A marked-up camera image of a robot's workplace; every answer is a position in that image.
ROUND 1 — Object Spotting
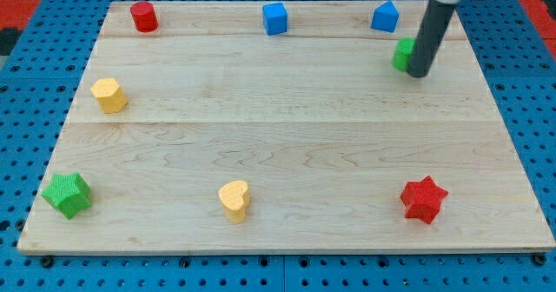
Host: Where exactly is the yellow hexagon block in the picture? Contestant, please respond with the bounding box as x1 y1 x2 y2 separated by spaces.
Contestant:
90 77 127 114

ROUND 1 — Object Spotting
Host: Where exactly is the green cylinder block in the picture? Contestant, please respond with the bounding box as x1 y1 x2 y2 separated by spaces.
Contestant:
391 37 415 71

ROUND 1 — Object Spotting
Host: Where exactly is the red star block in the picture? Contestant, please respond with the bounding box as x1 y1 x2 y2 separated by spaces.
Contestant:
400 176 449 224

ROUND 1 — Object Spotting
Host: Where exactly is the green star block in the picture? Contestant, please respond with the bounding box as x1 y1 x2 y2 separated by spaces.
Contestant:
41 173 92 220

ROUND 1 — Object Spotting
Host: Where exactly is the wooden board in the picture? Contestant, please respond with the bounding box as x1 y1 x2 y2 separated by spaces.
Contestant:
17 1 555 256

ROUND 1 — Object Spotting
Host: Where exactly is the blue triangular prism block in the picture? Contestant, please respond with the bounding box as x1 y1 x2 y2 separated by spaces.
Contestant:
370 1 400 33

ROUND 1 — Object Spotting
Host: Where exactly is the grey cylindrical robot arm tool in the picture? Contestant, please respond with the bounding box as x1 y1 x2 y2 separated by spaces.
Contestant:
406 0 462 78

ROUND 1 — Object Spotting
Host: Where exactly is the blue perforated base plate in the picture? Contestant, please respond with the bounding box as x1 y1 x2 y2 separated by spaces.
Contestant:
1 0 555 291

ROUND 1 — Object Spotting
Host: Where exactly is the blue cube block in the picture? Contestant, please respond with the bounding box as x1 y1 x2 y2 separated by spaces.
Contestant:
262 3 288 36

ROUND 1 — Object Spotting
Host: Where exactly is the red cylinder block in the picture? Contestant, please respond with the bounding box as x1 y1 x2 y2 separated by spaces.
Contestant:
129 1 158 32

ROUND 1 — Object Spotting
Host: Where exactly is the yellow heart block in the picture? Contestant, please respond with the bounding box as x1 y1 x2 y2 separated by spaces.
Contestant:
218 180 250 223

